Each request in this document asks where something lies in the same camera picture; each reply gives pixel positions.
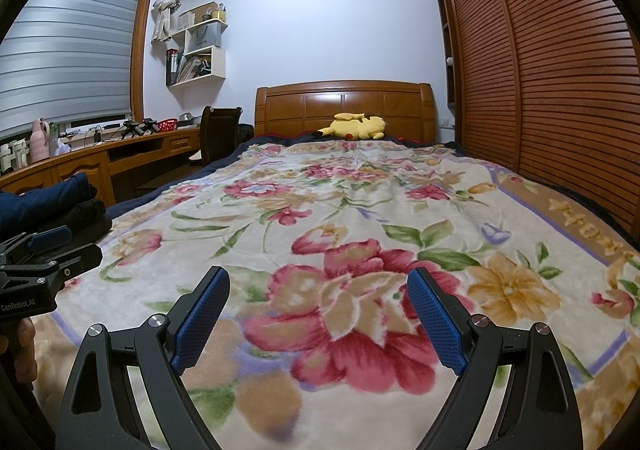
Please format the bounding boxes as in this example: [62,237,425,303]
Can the wooden bed headboard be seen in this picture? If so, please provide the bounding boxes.
[255,82,437,146]

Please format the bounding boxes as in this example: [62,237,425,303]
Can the white desk organizer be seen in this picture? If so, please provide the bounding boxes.
[0,140,31,172]

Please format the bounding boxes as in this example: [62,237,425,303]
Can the navy blue suit jacket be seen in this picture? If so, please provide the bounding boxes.
[0,171,98,212]

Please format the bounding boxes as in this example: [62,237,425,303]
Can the floral blanket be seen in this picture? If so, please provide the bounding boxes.
[25,139,640,450]

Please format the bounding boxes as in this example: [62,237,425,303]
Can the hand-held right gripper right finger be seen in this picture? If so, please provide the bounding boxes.
[407,266,583,450]

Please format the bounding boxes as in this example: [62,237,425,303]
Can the cardboard box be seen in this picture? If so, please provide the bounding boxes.
[177,3,219,31]

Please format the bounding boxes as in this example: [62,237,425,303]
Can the person's left hand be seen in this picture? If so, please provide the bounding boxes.
[10,317,39,383]

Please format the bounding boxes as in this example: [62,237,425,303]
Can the wooden louvered wardrobe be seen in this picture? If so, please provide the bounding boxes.
[429,0,640,251]

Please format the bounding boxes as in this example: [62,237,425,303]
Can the yellow plush toy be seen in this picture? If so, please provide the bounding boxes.
[314,113,386,141]

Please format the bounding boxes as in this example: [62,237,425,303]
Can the dark brown chair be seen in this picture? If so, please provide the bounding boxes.
[189,105,256,166]

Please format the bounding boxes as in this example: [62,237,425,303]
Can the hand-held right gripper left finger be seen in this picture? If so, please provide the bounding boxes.
[54,266,231,450]

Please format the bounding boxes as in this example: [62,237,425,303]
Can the pink bottle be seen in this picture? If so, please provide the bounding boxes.
[32,119,51,162]

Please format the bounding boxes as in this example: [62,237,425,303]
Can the white paper bag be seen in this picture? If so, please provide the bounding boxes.
[186,24,221,54]

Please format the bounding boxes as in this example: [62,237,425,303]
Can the white wall shelf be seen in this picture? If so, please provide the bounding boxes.
[166,19,229,87]

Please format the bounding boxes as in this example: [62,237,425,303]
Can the grey window blind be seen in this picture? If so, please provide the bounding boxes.
[0,0,143,138]

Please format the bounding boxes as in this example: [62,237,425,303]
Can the wooden desk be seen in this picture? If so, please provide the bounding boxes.
[0,123,203,206]

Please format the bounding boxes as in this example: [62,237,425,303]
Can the wooden window frame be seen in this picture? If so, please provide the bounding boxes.
[75,0,157,125]

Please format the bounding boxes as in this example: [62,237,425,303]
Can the black folded clothes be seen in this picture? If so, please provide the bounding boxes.
[0,197,114,252]

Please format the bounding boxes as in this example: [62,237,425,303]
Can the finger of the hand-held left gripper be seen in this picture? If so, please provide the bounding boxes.
[0,225,72,265]
[30,243,104,292]

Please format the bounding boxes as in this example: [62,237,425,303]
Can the stack of books and papers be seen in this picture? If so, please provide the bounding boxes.
[178,55,211,81]

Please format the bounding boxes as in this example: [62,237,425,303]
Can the tied beige curtain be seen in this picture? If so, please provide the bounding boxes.
[151,0,200,44]

